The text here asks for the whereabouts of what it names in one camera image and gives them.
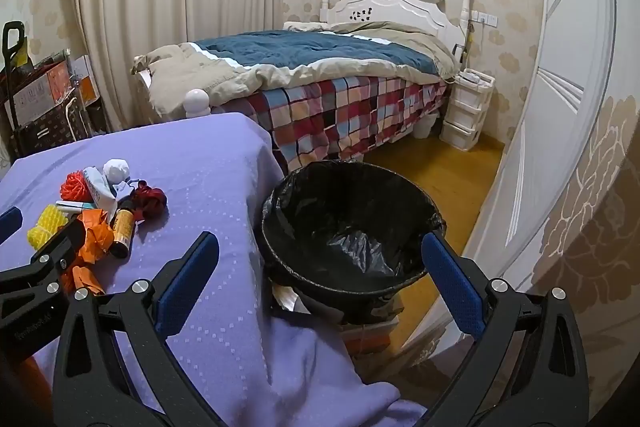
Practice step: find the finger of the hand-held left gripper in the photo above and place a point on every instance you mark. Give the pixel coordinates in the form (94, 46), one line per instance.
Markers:
(60, 244)
(10, 223)

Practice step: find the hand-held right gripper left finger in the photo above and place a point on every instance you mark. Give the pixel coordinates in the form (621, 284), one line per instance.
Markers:
(187, 277)

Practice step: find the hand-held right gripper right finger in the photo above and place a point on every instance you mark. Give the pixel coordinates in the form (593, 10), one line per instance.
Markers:
(450, 277)

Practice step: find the yellow foam fruit net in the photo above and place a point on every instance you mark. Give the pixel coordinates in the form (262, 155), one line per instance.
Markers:
(47, 227)

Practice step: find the orange plastic wrapper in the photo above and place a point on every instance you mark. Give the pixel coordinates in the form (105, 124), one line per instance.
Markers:
(95, 232)

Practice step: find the small white stick tube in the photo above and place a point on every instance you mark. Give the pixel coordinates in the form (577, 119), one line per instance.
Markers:
(70, 206)

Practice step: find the red foam fruit net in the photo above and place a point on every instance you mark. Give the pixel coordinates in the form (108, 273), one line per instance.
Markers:
(75, 186)

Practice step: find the yellow bottle with black cap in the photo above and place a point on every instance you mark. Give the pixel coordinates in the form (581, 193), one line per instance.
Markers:
(121, 227)

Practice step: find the white grey snack packet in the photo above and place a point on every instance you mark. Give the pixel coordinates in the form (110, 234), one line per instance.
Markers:
(97, 187)

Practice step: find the dark red mesh bundle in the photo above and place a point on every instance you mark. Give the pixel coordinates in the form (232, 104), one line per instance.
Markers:
(150, 199)

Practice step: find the white tissue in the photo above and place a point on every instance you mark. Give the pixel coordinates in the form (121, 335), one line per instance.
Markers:
(116, 171)

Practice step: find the black trash bin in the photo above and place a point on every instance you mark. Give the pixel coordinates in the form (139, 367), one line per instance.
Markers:
(350, 227)

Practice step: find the purple tablecloth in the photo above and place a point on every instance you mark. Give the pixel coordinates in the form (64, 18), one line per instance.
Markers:
(210, 187)

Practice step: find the brown patterned bag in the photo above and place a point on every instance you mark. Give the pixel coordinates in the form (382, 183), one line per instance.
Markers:
(50, 127)

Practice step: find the brown cardboard box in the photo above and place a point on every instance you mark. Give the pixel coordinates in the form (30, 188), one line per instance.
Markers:
(35, 92)

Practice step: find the small white bin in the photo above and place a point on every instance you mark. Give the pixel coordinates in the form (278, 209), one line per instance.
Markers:
(425, 124)

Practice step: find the white and orange box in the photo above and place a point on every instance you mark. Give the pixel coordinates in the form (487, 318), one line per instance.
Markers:
(85, 82)

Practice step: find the white plastic drawer unit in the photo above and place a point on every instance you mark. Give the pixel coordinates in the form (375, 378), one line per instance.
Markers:
(462, 117)

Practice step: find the black hand trolley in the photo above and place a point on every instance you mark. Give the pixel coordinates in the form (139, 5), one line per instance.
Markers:
(9, 57)

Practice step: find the plaid bed sheet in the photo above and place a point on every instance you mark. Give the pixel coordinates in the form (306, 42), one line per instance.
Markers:
(340, 117)

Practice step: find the blue and beige duvet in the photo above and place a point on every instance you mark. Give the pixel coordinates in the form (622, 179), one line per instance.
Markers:
(320, 49)

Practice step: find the white panelled wardrobe door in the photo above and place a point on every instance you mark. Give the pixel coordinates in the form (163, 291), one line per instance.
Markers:
(565, 32)

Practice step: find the beige pillow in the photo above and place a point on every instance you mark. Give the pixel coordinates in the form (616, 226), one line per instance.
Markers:
(305, 26)

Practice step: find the white wall socket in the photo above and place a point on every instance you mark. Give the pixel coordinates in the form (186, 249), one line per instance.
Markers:
(484, 19)

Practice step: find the white bed frame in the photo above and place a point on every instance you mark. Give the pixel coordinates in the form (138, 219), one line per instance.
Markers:
(390, 4)

